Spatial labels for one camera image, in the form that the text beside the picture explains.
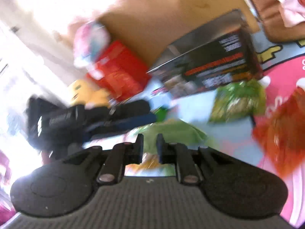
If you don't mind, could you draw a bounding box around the light green snack packet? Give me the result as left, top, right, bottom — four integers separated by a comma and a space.
136, 119, 208, 155

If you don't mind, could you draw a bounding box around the green stick snack pack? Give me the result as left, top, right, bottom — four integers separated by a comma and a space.
152, 106, 170, 123

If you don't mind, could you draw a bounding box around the dark green snack packet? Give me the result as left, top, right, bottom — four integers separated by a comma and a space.
209, 79, 266, 123

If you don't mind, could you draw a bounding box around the red spicy snack packet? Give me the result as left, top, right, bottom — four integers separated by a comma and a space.
252, 87, 304, 177

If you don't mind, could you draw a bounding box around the yellow plush toy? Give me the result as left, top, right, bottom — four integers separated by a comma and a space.
68, 80, 111, 108

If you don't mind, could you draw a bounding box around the red gift bag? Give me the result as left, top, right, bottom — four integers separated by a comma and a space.
87, 40, 151, 102

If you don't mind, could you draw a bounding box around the pink blue plush toy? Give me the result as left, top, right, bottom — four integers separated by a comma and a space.
73, 21, 111, 68

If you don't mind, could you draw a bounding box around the black sheep print box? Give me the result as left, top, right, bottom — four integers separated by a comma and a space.
148, 9, 263, 98

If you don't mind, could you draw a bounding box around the wooden board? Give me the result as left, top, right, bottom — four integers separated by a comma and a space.
99, 0, 260, 66

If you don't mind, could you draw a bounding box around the brown seat cushion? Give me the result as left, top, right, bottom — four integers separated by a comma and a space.
250, 0, 304, 43

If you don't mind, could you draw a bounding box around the large pink snack bag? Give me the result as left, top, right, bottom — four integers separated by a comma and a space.
265, 0, 305, 29

